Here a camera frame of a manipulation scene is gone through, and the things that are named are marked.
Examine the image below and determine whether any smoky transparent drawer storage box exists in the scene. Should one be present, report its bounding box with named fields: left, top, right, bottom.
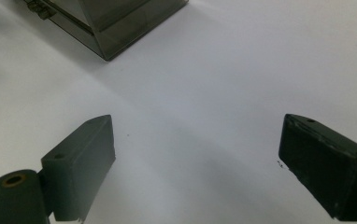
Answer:
left=23, top=0, right=190, bottom=62

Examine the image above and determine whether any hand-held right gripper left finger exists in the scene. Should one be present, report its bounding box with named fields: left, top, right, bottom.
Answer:
left=40, top=114, right=117, bottom=222

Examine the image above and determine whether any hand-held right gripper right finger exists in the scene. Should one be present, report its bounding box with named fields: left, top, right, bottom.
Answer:
left=278, top=113, right=357, bottom=222

